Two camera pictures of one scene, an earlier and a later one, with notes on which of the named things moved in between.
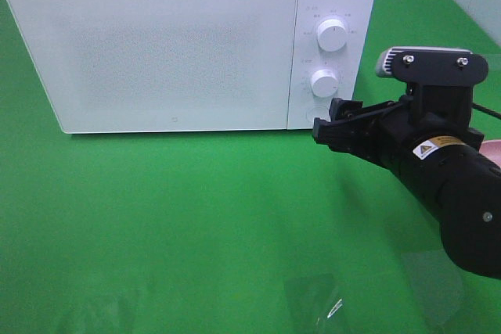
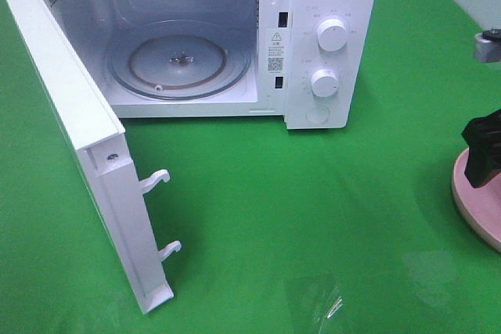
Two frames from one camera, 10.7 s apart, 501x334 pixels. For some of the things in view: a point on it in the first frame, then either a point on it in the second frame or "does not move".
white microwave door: (121, 55) → (97, 138)
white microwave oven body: (160, 45) does not move
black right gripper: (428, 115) → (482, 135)
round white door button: (320, 112) does not move
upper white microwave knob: (331, 35) does not move
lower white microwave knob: (324, 83) does not move
